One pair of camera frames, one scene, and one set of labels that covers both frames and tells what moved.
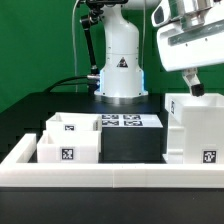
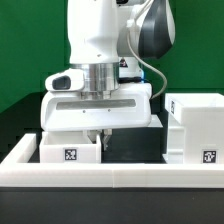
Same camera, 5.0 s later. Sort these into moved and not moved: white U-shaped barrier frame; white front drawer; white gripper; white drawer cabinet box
Moved: white gripper
Not moved: white U-shaped barrier frame; white front drawer; white drawer cabinet box
